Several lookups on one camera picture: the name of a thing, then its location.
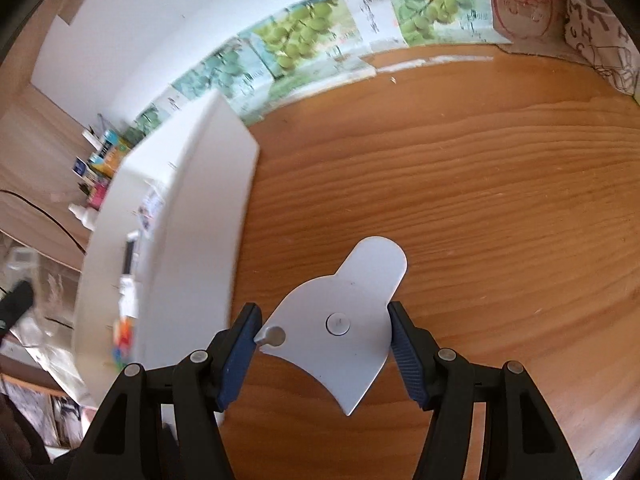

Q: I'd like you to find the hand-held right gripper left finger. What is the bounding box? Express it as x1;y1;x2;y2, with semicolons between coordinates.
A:
66;302;263;480

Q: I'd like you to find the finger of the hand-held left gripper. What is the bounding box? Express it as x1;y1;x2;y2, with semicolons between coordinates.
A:
0;280;36;337

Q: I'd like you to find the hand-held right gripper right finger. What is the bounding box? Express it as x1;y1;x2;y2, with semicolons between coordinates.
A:
387;301;587;480

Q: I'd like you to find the white fan-shaped device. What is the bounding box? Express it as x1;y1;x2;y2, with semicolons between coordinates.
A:
253;235;408;417

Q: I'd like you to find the colourful puzzle cube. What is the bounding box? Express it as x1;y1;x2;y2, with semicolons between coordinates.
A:
110;317;136;367

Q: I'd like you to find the white plastic storage tray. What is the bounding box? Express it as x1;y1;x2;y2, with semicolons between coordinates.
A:
70;88;261;415

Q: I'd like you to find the clear box with blue label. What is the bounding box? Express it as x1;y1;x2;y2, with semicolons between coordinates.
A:
137;192;166;234

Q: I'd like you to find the white spray bottle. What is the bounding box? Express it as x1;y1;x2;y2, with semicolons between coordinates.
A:
68;203;97;231

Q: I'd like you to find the pink pen can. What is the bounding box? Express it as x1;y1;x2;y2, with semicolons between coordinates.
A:
87;179;109;211

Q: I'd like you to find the orange-print carton pen holder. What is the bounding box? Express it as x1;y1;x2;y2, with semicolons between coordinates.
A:
87;129;134;179

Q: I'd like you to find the tape patch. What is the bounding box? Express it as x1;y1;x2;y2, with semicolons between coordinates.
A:
52;0;91;26

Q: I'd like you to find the grape print cardboard strip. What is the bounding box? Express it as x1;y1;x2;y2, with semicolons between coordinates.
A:
133;0;494;127

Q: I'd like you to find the brown cardboard with red drawing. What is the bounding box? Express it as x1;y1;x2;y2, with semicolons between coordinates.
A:
487;0;574;57

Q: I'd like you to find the letter-print fabric bag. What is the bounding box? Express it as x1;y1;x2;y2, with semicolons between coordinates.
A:
557;0;640;97

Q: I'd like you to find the black cable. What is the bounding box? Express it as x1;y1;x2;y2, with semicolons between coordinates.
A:
0;188;87;257

